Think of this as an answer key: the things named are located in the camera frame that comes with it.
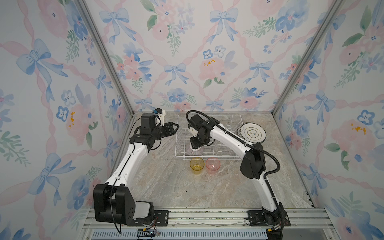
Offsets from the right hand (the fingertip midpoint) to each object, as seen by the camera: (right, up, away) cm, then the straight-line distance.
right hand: (195, 144), depth 91 cm
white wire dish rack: (+13, -4, +2) cm, 14 cm away
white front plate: (+41, +7, +15) cm, 44 cm away
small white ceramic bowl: (+1, -4, -1) cm, 5 cm away
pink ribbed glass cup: (+11, -13, +1) cm, 17 cm away
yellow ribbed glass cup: (+1, -12, -1) cm, 12 cm away
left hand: (-10, +11, -11) cm, 19 cm away
